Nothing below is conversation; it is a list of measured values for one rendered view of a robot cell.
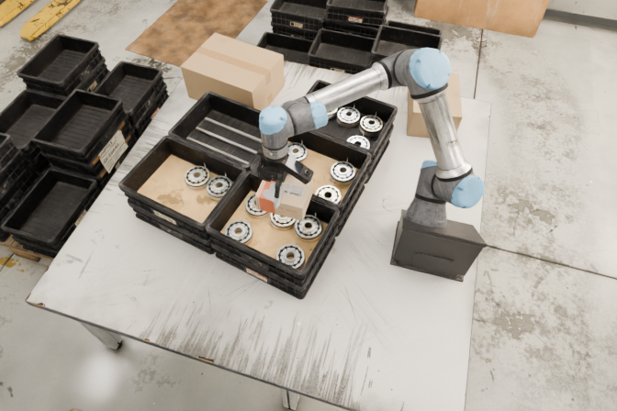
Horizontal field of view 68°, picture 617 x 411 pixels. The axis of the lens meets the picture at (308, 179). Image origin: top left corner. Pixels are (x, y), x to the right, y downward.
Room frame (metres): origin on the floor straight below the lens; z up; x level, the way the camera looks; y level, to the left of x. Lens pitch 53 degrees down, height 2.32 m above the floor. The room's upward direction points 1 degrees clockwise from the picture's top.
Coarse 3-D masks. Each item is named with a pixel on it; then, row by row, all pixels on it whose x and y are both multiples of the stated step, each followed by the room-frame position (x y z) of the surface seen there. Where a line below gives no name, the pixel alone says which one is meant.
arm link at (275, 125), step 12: (264, 108) 0.89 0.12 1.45; (276, 108) 0.89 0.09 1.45; (264, 120) 0.85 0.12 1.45; (276, 120) 0.85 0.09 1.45; (288, 120) 0.87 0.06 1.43; (264, 132) 0.84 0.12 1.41; (276, 132) 0.84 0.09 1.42; (288, 132) 0.85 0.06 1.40; (264, 144) 0.85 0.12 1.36; (276, 144) 0.84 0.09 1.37
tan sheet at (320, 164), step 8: (312, 152) 1.26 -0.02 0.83; (312, 160) 1.22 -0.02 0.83; (320, 160) 1.22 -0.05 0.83; (328, 160) 1.22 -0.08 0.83; (312, 168) 1.18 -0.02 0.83; (320, 168) 1.18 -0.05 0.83; (328, 168) 1.18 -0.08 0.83; (312, 176) 1.13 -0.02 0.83; (320, 176) 1.13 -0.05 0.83; (328, 176) 1.13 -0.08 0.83; (320, 184) 1.09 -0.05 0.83; (328, 184) 1.09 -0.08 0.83; (336, 184) 1.09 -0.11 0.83; (344, 192) 1.06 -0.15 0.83
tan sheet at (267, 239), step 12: (252, 192) 1.05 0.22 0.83; (240, 216) 0.94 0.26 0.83; (252, 228) 0.88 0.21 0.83; (264, 228) 0.88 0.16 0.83; (324, 228) 0.89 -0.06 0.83; (252, 240) 0.83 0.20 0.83; (264, 240) 0.83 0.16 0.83; (276, 240) 0.83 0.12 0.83; (288, 240) 0.83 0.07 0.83; (300, 240) 0.83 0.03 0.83; (264, 252) 0.78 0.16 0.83
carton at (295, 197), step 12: (288, 180) 0.90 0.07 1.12; (312, 180) 0.90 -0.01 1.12; (288, 192) 0.85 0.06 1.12; (300, 192) 0.85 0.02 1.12; (312, 192) 0.90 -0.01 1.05; (264, 204) 0.82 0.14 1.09; (288, 204) 0.80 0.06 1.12; (300, 204) 0.80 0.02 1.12; (288, 216) 0.80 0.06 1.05; (300, 216) 0.79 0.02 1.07
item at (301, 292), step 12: (216, 252) 0.84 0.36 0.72; (228, 252) 0.78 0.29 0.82; (324, 252) 0.80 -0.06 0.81; (240, 264) 0.78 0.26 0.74; (252, 264) 0.74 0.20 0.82; (264, 276) 0.72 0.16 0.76; (276, 276) 0.69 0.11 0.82; (312, 276) 0.72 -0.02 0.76; (288, 288) 0.67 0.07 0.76; (300, 288) 0.65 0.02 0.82
